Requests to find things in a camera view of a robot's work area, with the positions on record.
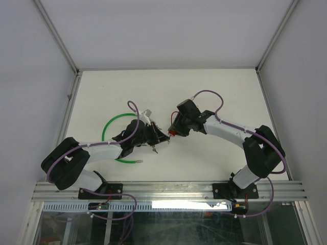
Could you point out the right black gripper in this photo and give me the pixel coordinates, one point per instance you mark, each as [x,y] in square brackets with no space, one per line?
[181,132]

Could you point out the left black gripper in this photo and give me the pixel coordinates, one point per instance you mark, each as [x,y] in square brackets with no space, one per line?
[160,137]

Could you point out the red cable seal tag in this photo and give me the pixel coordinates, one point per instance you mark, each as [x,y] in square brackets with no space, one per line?
[175,120]

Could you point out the green cable bike lock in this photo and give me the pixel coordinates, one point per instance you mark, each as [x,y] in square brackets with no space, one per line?
[104,132]

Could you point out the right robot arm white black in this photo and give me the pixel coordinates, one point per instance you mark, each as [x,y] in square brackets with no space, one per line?
[262,150]

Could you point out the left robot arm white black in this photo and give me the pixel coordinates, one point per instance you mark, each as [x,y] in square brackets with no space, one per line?
[65,165]

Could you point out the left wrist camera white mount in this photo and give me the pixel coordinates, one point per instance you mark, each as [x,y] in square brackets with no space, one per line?
[145,117]

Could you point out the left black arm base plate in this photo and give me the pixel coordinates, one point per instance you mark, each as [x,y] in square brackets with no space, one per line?
[108,190]

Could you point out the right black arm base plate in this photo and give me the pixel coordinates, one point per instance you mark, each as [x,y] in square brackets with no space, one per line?
[233,193]

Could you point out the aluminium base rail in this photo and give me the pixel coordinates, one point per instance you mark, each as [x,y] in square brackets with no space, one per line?
[262,191]

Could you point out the grey slotted cable duct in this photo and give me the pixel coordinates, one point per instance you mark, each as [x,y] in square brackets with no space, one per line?
[152,206]

